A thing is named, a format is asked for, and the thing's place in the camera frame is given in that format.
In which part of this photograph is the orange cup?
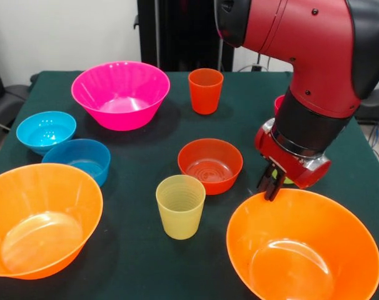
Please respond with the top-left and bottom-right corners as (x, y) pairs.
(188, 68), (225, 116)

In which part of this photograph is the yellow cup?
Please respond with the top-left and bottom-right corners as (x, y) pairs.
(155, 174), (206, 241)

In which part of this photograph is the black stand base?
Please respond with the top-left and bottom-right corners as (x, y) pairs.
(0, 84), (30, 129)
(353, 89), (379, 126)

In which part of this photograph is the red cup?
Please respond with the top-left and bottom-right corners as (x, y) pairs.
(273, 94), (286, 116)

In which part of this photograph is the light blue bowl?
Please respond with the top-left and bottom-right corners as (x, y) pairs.
(16, 111), (78, 156)

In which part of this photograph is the dark blue bowl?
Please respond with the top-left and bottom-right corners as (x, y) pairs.
(41, 139), (112, 188)

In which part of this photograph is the large pink bowl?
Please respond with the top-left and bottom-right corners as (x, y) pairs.
(71, 61), (171, 131)

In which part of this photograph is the large orange bowl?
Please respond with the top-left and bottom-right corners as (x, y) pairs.
(0, 162), (104, 281)
(226, 188), (379, 300)

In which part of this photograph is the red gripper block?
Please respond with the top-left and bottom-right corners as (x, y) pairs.
(254, 130), (333, 203)

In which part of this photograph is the dark green tablecloth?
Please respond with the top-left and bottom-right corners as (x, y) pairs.
(0, 70), (379, 300)

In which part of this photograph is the small red bowl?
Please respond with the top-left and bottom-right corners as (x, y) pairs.
(177, 138), (244, 196)

